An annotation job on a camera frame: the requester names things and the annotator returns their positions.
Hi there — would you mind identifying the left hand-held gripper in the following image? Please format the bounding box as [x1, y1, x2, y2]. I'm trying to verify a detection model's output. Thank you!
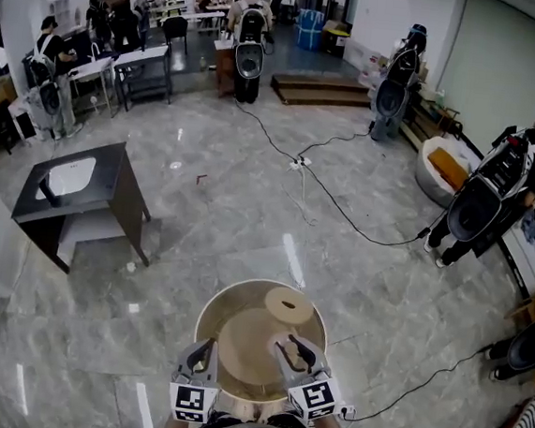
[165, 335, 227, 426]

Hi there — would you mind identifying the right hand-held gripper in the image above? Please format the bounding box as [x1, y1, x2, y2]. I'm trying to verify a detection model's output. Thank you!
[266, 332, 349, 427]

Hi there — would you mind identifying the small tan container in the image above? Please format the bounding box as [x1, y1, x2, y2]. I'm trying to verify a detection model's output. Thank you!
[265, 329, 308, 373]

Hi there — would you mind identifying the round wooden lid with hole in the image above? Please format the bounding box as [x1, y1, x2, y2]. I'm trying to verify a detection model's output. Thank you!
[262, 285, 319, 328]

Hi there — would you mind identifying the large round wooden board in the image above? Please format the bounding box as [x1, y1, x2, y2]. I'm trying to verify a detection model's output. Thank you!
[213, 303, 309, 391]

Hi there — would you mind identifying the black sink cabinet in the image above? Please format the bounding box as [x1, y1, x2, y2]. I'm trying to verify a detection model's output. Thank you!
[6, 131, 162, 283]

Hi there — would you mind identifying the white sink basin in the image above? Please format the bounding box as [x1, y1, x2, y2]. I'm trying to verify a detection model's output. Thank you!
[35, 152, 97, 206]

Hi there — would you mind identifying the black faucet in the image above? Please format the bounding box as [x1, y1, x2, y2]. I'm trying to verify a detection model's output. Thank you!
[36, 175, 63, 209]

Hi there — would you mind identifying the orange cushion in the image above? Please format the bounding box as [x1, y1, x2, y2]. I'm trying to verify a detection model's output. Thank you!
[424, 147, 473, 191]

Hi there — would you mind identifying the wooden step platform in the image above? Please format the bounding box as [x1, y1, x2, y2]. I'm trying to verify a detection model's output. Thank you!
[268, 69, 376, 114]

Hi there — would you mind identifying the small brown wooden cabinet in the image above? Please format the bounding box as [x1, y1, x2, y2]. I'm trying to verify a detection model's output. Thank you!
[208, 37, 241, 101]

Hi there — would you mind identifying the black and yellow box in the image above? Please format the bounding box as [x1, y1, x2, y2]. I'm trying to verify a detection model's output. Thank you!
[319, 27, 352, 60]

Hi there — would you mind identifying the blue barrel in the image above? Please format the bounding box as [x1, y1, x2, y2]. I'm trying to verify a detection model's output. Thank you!
[294, 7, 326, 52]

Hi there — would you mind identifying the black chair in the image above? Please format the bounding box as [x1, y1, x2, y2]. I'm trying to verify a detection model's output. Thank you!
[159, 14, 192, 56]

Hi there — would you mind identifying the long black cable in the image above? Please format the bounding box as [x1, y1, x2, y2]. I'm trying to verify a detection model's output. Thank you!
[221, 99, 456, 253]

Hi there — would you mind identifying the thin white cable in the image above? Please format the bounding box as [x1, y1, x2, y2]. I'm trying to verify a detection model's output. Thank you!
[279, 166, 323, 228]

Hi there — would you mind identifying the white table with black frame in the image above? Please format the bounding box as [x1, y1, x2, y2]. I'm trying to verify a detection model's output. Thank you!
[110, 39, 177, 116]

